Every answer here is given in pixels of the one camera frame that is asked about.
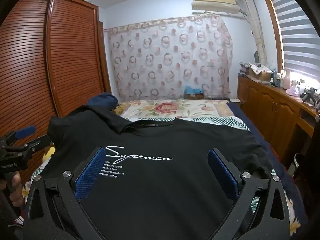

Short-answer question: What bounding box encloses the black Superman t-shirt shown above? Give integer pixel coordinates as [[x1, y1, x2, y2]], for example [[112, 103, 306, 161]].
[[43, 106, 272, 239]]

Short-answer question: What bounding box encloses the person's left hand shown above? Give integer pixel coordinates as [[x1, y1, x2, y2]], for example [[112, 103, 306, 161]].
[[10, 172, 24, 207]]

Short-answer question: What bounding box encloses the palm leaf bed sheet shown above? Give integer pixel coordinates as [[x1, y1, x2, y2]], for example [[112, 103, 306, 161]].
[[22, 115, 304, 238]]

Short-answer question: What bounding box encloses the navy folded garment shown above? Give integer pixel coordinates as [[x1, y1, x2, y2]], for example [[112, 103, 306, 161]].
[[86, 92, 118, 111]]

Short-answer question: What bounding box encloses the wooden louvered wardrobe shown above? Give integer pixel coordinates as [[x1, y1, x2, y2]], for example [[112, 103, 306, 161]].
[[1, 0, 111, 137]]

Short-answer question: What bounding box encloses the navy blue mattress blanket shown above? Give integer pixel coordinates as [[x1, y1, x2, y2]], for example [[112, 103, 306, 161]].
[[227, 102, 308, 238]]

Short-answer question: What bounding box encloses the floral quilt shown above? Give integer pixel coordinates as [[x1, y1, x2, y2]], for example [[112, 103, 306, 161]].
[[113, 99, 234, 118]]

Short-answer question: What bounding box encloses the wooden sideboard cabinet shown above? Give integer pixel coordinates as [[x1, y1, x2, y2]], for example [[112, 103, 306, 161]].
[[238, 76, 316, 163]]

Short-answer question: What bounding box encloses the blue cloth on box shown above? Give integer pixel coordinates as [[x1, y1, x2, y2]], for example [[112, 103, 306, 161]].
[[184, 86, 203, 95]]

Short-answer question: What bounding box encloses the cardboard box on cabinet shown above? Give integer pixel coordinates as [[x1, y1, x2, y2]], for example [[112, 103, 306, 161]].
[[247, 63, 272, 83]]

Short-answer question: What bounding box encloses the pink bottle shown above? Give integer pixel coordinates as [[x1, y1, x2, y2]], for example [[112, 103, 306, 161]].
[[283, 69, 291, 90]]

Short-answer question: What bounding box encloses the spare black gripper on cabinet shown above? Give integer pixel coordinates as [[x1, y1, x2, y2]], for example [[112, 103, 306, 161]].
[[302, 87, 319, 111]]

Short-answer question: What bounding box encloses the pink circle pattern curtain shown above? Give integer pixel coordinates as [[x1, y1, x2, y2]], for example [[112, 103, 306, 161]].
[[107, 15, 233, 101]]

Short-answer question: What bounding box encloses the grey zebra window blind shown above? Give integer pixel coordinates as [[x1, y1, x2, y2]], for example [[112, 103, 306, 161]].
[[270, 0, 319, 79]]

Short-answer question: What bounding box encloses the beige wall air conditioner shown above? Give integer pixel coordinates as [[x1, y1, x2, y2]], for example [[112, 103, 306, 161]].
[[191, 0, 240, 14]]

